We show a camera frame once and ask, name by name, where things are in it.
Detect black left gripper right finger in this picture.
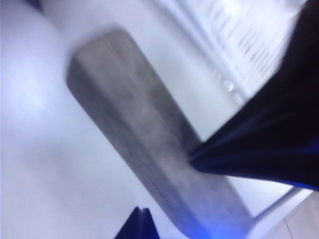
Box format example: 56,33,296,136
144,208,160,239

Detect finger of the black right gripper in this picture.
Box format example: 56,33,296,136
190,110,319,193
190,0,319,155

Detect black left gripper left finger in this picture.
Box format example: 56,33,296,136
113,206,145,239

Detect grey felt glasses case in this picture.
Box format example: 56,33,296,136
65,23,254,239

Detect white paper documents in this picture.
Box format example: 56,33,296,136
154,0,319,220

